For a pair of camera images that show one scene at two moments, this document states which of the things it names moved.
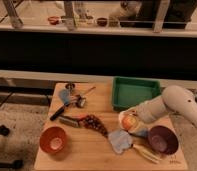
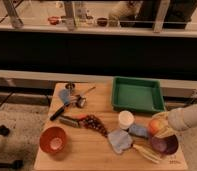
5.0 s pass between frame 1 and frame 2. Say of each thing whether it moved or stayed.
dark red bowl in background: stayed
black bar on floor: stayed
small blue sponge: stayed
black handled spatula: stayed
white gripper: moved
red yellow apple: moved
